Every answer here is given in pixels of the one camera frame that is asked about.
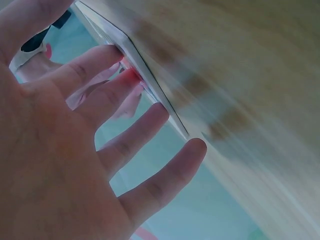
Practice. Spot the person's left hand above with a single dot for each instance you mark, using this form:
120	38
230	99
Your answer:
45	140

